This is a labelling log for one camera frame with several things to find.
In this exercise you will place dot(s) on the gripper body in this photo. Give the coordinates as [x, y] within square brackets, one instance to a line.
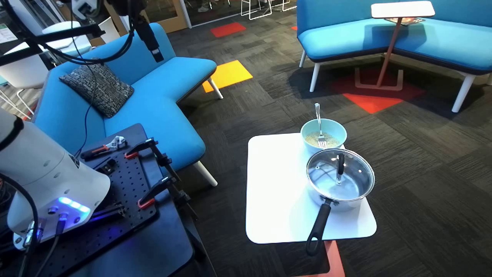
[128, 5]

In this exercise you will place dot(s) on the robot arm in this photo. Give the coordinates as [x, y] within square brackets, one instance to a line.
[46, 165]

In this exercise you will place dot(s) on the silver fork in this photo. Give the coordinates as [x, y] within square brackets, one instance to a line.
[318, 123]

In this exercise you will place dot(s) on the grey patterned cushion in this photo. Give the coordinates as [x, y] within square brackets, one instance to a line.
[100, 88]

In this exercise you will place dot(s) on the blue sofa with cushion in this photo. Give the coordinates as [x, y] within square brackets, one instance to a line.
[161, 100]

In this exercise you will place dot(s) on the black clamp with orange trigger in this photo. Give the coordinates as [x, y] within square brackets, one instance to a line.
[157, 188]
[144, 146]

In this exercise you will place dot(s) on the small black block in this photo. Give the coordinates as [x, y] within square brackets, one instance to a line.
[108, 166]

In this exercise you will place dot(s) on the light blue bowl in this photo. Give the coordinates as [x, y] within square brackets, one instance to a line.
[334, 129]

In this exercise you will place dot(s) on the grains in bowl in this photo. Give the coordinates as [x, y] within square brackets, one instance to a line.
[332, 139]

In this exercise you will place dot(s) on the side table with white top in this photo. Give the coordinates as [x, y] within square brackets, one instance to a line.
[401, 9]

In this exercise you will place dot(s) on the glass pan lid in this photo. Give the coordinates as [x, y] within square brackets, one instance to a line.
[357, 173]

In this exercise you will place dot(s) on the blue sofa with white legs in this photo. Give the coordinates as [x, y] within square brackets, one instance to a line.
[442, 42]

